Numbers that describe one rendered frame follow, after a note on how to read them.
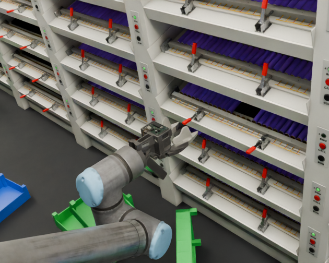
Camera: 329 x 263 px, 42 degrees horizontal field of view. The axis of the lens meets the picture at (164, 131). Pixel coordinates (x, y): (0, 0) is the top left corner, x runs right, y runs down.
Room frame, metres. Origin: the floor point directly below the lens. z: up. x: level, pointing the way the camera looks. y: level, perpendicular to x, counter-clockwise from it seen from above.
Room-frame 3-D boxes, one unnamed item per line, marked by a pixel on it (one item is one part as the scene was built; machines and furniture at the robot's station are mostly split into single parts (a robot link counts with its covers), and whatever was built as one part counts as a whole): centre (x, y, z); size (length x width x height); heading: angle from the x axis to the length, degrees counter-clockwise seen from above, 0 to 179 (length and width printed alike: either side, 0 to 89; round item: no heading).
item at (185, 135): (0.98, -0.06, 0.68); 0.09 x 0.03 x 0.06; 112
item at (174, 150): (0.95, -0.02, 0.66); 0.09 x 0.05 x 0.02; 112
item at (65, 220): (1.38, 0.37, 0.04); 0.30 x 0.20 x 0.08; 129
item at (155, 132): (0.94, 0.04, 0.68); 0.12 x 0.08 x 0.09; 129
